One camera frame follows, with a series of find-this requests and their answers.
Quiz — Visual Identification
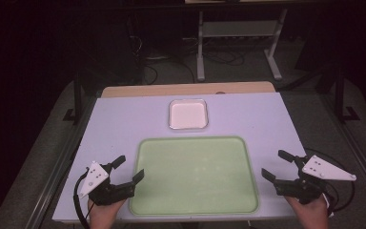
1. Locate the person's right hand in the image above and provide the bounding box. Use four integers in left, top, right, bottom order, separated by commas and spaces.
283, 195, 331, 229

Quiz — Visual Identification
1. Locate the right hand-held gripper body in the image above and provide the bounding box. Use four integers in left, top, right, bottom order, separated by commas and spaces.
274, 154, 357, 205

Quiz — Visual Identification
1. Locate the person's left hand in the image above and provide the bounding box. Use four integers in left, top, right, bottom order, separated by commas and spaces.
87, 198, 127, 229

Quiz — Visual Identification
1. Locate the white metal stand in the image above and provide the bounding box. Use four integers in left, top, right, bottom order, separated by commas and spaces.
195, 9, 289, 82

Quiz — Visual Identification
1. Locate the black floor cable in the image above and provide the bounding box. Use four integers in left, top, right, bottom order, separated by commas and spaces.
144, 55, 196, 85

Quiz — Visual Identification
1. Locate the white foam board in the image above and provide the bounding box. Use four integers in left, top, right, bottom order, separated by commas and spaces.
51, 92, 308, 223

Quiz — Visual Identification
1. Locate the green plastic tray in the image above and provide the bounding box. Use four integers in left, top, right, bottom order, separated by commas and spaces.
129, 135, 260, 218

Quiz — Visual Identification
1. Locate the white square dish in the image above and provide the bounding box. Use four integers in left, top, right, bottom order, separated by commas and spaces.
168, 98, 210, 131

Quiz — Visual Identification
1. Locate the black metal stand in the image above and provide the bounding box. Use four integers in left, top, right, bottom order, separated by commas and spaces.
334, 65, 360, 123
62, 74, 84, 125

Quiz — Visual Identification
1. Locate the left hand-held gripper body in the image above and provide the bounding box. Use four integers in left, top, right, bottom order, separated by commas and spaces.
77, 160, 137, 206

